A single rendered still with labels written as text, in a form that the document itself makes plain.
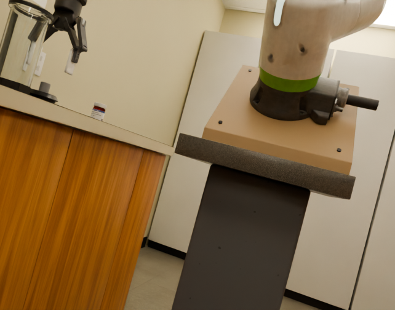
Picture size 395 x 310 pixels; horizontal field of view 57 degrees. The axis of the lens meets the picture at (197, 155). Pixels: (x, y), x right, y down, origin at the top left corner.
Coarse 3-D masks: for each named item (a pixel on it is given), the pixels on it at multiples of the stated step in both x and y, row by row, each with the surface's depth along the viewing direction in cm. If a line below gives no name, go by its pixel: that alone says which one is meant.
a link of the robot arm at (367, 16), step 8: (360, 0) 67; (368, 0) 68; (376, 0) 70; (384, 0) 71; (360, 8) 67; (368, 8) 69; (376, 8) 71; (384, 8) 74; (360, 16) 69; (368, 16) 70; (376, 16) 73; (360, 24) 71; (368, 24) 73; (352, 32) 72
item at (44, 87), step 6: (42, 84) 105; (48, 84) 106; (30, 90) 103; (36, 90) 102; (42, 90) 105; (48, 90) 106; (36, 96) 102; (42, 96) 102; (48, 96) 103; (54, 96) 106; (54, 102) 106
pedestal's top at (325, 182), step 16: (192, 144) 68; (208, 144) 67; (224, 144) 66; (208, 160) 67; (224, 160) 66; (240, 160) 65; (256, 160) 65; (272, 160) 64; (288, 160) 63; (272, 176) 64; (288, 176) 63; (304, 176) 62; (320, 176) 62; (336, 176) 61; (352, 176) 60; (320, 192) 63; (336, 192) 61
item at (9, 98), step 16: (0, 96) 71; (16, 96) 74; (32, 96) 78; (32, 112) 79; (48, 112) 84; (64, 112) 89; (80, 128) 96; (96, 128) 103; (112, 128) 111; (144, 144) 133; (160, 144) 147
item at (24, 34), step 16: (16, 16) 89; (32, 16) 90; (48, 16) 92; (16, 32) 89; (32, 32) 90; (0, 48) 90; (16, 48) 89; (32, 48) 91; (0, 64) 89; (16, 64) 89; (32, 64) 92; (16, 80) 89; (32, 80) 95
